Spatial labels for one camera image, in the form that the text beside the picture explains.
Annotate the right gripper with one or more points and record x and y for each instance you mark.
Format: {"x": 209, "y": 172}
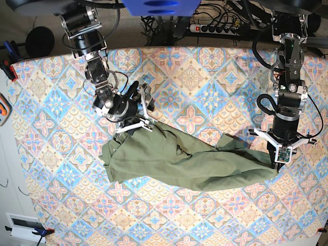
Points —
{"x": 112, "y": 105}

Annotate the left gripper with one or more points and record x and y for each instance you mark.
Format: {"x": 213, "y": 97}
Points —
{"x": 283, "y": 131}

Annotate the olive green t-shirt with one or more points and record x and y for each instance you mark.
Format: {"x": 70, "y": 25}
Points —
{"x": 179, "y": 159}

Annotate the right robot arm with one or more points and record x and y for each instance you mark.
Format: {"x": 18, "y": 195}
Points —
{"x": 81, "y": 25}

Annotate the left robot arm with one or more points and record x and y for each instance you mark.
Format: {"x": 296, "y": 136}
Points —
{"x": 291, "y": 92}

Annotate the patterned tile tablecloth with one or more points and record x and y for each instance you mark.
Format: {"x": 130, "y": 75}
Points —
{"x": 93, "y": 189}

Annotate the blue box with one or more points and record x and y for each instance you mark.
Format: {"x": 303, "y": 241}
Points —
{"x": 161, "y": 7}

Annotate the black round stool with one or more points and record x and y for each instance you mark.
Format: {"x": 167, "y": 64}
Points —
{"x": 39, "y": 42}

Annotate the white power strip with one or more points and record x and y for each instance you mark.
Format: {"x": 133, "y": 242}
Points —
{"x": 213, "y": 29}

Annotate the orange grey device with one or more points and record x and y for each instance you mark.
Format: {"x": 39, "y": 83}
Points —
{"x": 5, "y": 109}

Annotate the blue clamp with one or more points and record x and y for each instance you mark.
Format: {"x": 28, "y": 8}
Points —
{"x": 17, "y": 231}

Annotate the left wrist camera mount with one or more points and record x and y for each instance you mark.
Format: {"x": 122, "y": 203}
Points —
{"x": 283, "y": 154}

